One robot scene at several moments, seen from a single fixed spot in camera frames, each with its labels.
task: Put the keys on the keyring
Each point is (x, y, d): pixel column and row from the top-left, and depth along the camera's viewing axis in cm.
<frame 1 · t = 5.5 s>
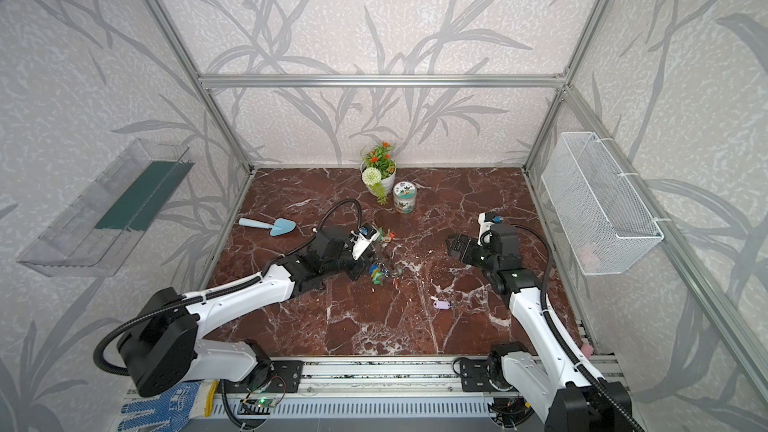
left hand: (375, 245, 83), fingers closed
right hand: (458, 233, 83), fingers open
purple tagged key: (440, 304, 87), on the table
potted flower plant: (378, 169, 103), point 15 cm above the table
round green tin can: (404, 195, 104), point 8 cm above the table
light blue toy shovel: (279, 227, 105), on the table

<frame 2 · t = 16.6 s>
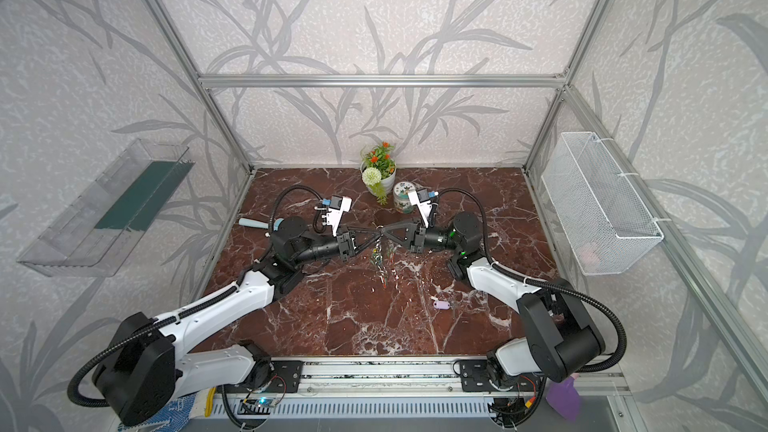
left hand: (380, 232, 69), fingers closed
right hand: (384, 226, 70), fingers closed
the named things where they were.

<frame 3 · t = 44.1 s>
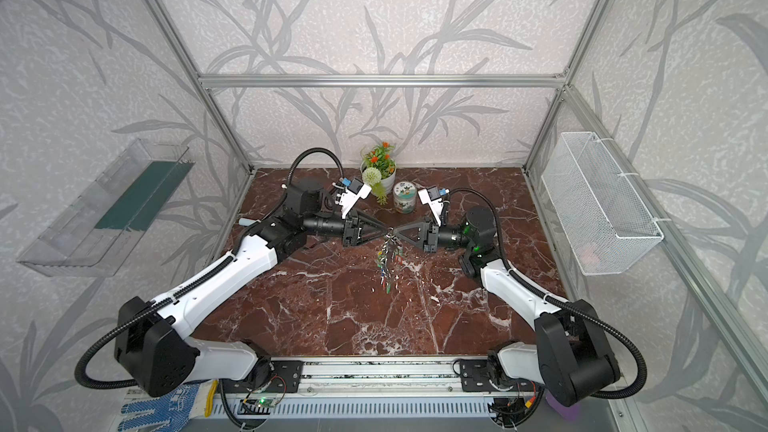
left hand: (384, 224, 68), fingers open
right hand: (397, 227, 69), fingers closed
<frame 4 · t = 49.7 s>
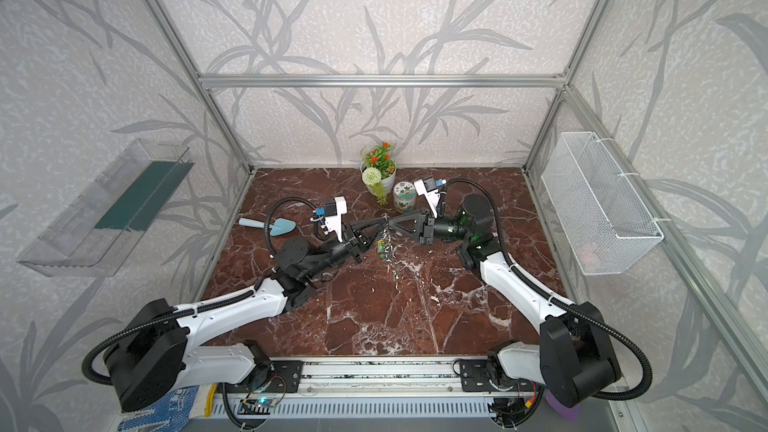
left hand: (387, 218, 65), fingers closed
right hand: (393, 218, 68), fingers closed
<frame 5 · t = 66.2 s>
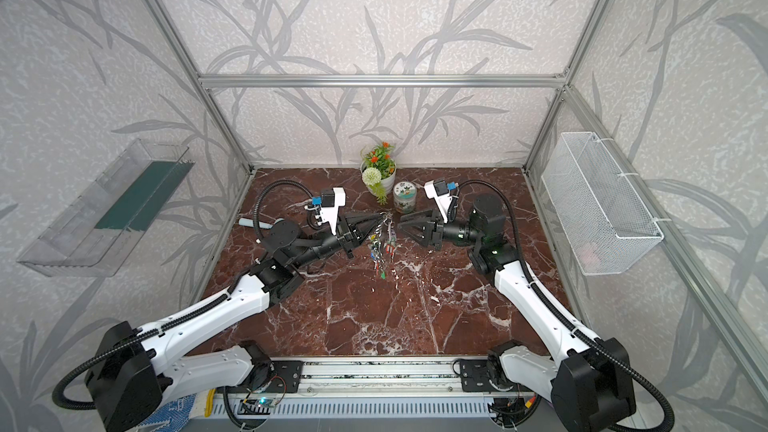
left hand: (382, 214, 63), fingers closed
right hand: (403, 217, 67), fingers open
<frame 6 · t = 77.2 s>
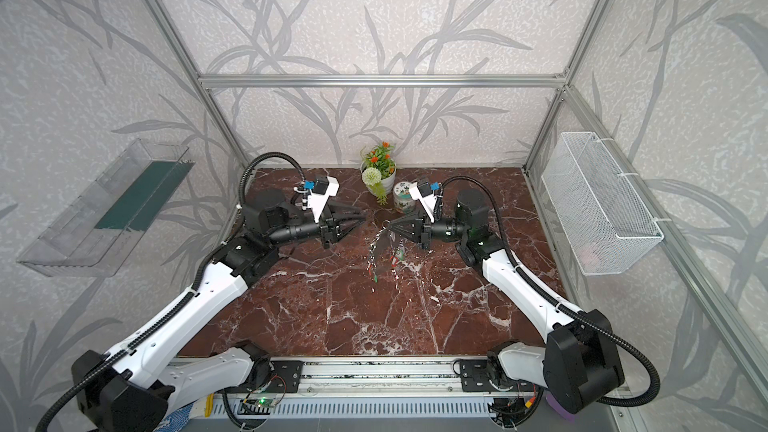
left hand: (363, 211, 65), fingers open
right hand: (391, 220, 69), fingers closed
